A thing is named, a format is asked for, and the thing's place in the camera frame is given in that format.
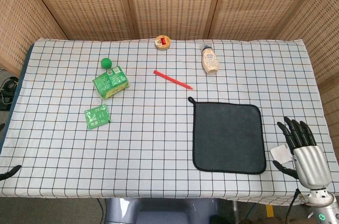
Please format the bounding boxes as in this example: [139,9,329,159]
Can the woven wooden folding screen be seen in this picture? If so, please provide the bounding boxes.
[0,0,339,163]

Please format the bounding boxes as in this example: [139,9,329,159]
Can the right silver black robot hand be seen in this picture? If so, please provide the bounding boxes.
[272,116,334,190]

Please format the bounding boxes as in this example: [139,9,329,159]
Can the white plastic stand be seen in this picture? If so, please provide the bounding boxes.
[270,144,293,165]

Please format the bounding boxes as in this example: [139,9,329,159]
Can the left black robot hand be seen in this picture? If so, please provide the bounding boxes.
[0,165,22,182]

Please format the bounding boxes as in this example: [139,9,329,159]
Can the beige sauce squeeze bottle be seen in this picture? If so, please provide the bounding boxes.
[201,44,220,76]

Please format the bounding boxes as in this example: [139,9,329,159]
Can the green packaged sponge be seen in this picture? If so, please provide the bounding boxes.
[92,65,131,100]

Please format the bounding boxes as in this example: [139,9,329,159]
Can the black cables on floor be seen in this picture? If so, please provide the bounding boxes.
[0,75,19,111]

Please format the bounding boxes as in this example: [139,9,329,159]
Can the round wooden box red label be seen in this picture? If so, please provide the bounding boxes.
[155,35,172,51]

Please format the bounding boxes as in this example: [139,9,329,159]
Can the flat green packet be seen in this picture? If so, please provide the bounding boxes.
[84,104,111,130]

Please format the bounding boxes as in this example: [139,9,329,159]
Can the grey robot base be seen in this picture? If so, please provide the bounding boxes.
[104,198,221,224]

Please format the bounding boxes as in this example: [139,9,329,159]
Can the dark grey yellow cloth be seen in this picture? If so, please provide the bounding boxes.
[188,96,267,175]

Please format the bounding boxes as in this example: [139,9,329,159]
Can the white checkered tablecloth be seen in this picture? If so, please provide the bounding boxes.
[0,38,339,207]

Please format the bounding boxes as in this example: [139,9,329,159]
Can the metal table leg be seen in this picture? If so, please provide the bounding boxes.
[231,200,239,221]

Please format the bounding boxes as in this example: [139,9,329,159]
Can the red pen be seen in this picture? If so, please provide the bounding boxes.
[153,69,194,91]

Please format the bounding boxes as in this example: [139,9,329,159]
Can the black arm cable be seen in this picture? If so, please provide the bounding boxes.
[287,188,303,224]

